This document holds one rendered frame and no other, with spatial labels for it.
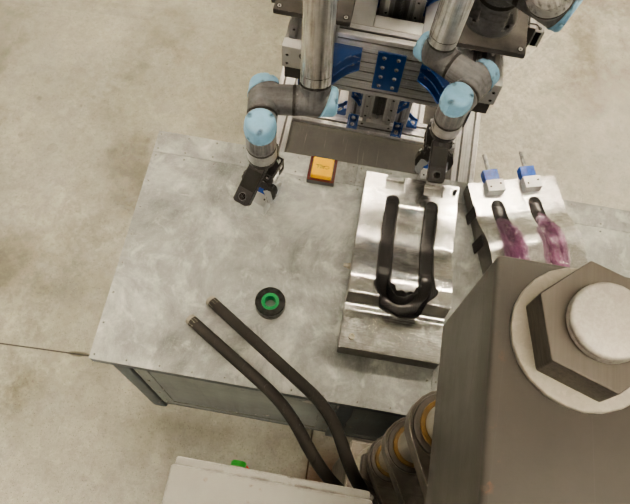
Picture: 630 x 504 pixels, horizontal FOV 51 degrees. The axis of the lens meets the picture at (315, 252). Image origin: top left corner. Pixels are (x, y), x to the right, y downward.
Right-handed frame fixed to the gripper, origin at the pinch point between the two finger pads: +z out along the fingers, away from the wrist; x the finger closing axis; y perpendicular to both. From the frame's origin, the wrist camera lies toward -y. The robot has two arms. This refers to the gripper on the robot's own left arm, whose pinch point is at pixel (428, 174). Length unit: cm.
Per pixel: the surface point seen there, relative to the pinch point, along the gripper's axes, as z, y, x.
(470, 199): 0.0, -6.3, -12.4
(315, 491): -62, -93, 23
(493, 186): -3.6, -3.2, -17.8
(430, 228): -3.4, -18.8, -1.1
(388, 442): -45, -82, 11
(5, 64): 85, 77, 181
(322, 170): 0.9, -3.1, 30.3
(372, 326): -1.4, -47.9, 11.6
